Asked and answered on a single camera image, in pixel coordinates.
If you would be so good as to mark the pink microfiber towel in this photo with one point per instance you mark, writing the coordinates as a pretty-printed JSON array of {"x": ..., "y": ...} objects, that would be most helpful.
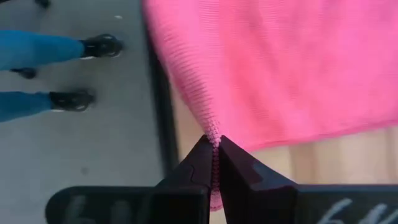
[{"x": 280, "y": 62}]

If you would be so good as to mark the black chair caster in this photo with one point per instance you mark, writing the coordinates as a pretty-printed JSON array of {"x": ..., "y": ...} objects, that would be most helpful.
[{"x": 25, "y": 73}]

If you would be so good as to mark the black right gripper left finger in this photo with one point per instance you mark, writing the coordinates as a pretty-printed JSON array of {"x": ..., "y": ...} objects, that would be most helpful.
[{"x": 192, "y": 180}]

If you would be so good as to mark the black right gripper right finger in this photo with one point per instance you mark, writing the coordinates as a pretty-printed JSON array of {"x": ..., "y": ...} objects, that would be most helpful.
[{"x": 248, "y": 193}]

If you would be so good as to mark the person's leg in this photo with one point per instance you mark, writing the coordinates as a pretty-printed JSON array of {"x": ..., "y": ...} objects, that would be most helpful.
[
  {"x": 25, "y": 104},
  {"x": 40, "y": 48}
]

